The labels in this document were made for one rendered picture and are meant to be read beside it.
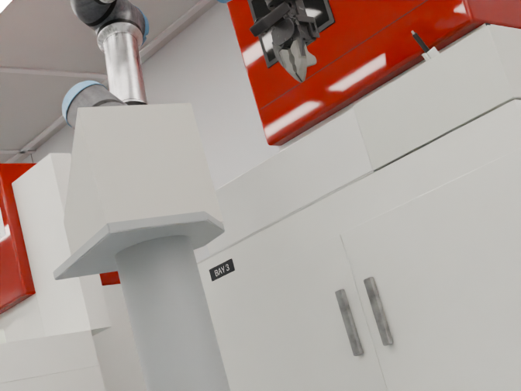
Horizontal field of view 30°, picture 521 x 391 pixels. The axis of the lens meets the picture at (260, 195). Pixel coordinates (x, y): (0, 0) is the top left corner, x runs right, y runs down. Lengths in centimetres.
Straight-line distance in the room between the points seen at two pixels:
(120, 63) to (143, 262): 65
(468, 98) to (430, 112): 9
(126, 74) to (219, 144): 314
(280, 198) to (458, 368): 57
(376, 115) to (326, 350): 51
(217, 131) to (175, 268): 362
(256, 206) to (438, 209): 51
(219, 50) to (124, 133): 354
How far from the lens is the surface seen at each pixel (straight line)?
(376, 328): 201
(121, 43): 247
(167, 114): 208
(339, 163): 204
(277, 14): 221
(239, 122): 539
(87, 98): 216
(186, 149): 207
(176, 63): 582
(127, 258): 196
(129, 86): 236
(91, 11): 250
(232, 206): 228
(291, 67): 220
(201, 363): 191
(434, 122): 190
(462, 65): 187
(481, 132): 184
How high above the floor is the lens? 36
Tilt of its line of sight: 14 degrees up
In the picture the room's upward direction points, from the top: 16 degrees counter-clockwise
